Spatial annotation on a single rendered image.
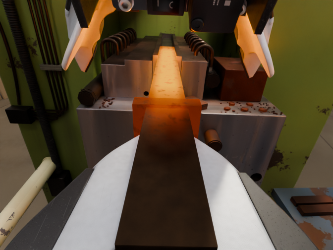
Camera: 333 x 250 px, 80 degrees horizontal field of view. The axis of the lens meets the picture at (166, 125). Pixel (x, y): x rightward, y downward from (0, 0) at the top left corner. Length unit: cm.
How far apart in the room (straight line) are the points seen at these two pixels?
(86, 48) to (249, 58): 13
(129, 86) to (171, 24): 50
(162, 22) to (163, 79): 66
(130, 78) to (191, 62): 12
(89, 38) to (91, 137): 26
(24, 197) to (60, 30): 43
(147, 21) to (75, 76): 40
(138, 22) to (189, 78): 51
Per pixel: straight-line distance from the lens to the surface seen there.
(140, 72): 40
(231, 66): 43
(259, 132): 42
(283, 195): 55
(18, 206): 65
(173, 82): 20
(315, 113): 72
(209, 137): 36
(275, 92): 63
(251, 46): 18
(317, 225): 52
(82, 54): 19
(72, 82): 60
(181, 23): 86
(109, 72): 41
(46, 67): 60
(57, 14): 58
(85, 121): 40
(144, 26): 87
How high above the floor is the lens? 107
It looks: 30 degrees down
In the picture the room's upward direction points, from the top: 3 degrees clockwise
